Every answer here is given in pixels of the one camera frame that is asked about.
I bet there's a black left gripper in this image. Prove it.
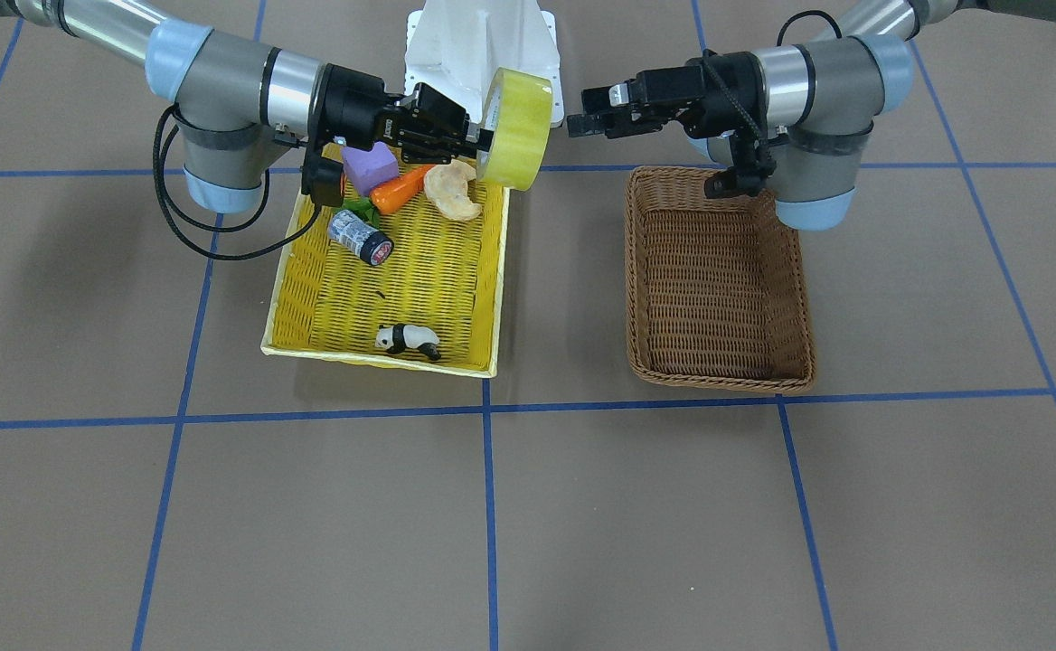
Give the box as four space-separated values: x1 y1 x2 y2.
568 51 767 140

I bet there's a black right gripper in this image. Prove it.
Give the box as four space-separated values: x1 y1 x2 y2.
320 63 495 154

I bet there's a yellow tape roll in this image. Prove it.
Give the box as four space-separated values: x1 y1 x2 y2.
476 67 554 191

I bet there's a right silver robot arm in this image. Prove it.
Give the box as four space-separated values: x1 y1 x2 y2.
0 1 495 213

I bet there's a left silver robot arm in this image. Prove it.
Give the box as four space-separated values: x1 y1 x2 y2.
565 1 1056 231

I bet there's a yellow woven basket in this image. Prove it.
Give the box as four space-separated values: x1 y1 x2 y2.
260 181 511 379

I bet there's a brown wicker basket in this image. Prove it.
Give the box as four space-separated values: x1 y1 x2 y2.
624 165 816 395

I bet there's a beige cracker toy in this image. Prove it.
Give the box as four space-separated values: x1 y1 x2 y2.
425 160 483 222

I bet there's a purple foam block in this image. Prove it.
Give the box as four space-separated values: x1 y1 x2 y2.
341 143 401 196

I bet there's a toy carrot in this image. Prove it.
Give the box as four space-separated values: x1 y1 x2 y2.
337 165 434 228

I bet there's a panda figurine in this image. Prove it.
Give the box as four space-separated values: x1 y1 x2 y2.
374 323 442 362

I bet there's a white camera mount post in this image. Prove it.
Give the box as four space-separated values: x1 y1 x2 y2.
403 1 564 127

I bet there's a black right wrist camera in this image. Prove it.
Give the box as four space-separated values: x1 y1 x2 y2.
300 148 344 209

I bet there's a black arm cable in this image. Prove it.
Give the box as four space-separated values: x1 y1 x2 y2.
153 104 321 263
700 10 845 182

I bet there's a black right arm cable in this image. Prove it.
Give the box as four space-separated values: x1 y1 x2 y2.
153 104 321 263

